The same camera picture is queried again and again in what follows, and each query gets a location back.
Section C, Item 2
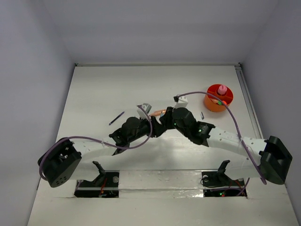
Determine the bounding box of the peach translucent marker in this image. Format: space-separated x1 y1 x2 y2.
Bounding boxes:
150 109 166 117

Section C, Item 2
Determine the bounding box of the orange tip clear highlighter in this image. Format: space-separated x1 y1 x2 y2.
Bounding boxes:
210 98 220 104

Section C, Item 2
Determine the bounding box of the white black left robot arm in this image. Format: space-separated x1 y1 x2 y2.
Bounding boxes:
38 116 174 188

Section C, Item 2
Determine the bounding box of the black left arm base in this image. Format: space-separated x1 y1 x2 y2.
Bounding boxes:
74 161 119 198

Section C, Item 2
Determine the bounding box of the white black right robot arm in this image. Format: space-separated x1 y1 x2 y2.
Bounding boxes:
159 107 293 185

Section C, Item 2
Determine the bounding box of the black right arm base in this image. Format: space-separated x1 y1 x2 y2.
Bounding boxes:
200 160 247 197

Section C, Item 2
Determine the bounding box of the orange round organizer container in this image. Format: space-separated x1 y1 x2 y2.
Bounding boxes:
204 84 234 112

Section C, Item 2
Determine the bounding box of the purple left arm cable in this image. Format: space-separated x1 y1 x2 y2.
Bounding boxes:
38 105 153 181

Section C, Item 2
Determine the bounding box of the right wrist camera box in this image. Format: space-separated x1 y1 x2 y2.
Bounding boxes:
174 96 188 109

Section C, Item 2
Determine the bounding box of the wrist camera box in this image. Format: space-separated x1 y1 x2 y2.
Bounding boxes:
174 96 188 109
137 103 152 119

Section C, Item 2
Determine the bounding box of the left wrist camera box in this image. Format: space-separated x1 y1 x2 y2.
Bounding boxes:
137 103 152 119

